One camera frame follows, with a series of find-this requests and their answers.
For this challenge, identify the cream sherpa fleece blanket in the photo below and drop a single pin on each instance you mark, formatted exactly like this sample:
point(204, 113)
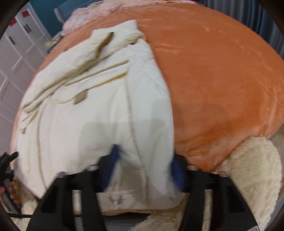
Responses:
point(254, 167)

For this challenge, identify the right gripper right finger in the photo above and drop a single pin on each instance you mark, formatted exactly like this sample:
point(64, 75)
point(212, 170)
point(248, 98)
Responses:
point(230, 211)

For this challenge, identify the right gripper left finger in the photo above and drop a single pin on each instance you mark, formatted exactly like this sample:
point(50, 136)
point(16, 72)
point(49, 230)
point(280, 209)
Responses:
point(55, 210)

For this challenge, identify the bedside table with clutter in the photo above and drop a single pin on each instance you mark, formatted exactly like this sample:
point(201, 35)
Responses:
point(53, 42)

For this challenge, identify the orange plush bed blanket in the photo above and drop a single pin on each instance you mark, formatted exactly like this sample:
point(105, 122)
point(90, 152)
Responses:
point(225, 82)

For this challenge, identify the cream white padded coat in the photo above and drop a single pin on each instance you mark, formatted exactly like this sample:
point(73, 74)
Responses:
point(104, 91)

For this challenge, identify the blue upholstered headboard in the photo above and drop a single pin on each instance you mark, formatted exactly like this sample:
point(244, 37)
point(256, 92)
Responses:
point(59, 15)

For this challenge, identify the grey blue curtain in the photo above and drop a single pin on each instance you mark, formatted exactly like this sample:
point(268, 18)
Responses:
point(252, 15)

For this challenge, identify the white wardrobe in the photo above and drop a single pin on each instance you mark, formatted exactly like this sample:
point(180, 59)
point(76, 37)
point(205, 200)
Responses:
point(23, 49)

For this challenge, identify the person's left hand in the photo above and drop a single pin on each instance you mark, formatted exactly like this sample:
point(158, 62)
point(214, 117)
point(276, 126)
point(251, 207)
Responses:
point(13, 194)

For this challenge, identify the pink floral quilt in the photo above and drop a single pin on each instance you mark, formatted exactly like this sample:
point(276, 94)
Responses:
point(85, 15)

